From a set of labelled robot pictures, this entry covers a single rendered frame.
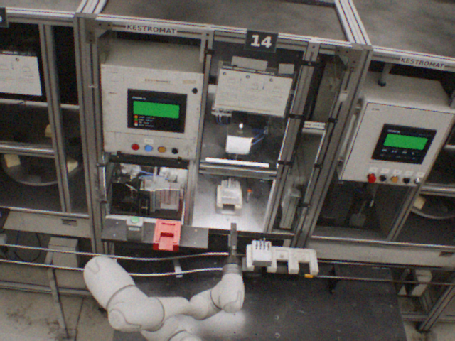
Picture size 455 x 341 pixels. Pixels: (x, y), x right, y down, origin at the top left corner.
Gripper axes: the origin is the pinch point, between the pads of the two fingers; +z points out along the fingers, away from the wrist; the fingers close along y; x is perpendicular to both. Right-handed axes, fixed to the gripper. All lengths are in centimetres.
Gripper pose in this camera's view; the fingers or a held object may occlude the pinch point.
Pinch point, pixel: (232, 233)
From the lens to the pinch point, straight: 241.3
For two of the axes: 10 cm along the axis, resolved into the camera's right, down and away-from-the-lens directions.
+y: 1.2, -7.4, -6.6
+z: 0.2, -6.7, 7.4
